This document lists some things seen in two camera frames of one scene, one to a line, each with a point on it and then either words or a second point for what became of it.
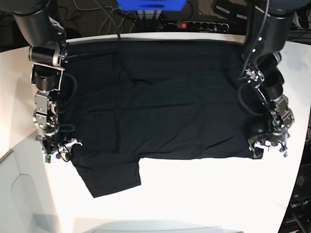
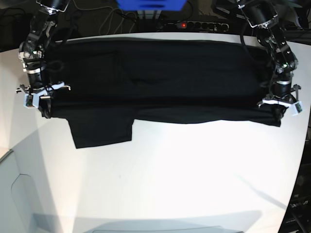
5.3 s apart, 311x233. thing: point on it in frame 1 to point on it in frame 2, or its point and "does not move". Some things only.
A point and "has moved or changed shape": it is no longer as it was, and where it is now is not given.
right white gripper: (63, 151) to (44, 104)
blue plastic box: (151, 5) does not move
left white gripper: (258, 152) to (279, 107)
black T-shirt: (122, 100) has moved or changed shape
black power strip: (210, 26) does not move
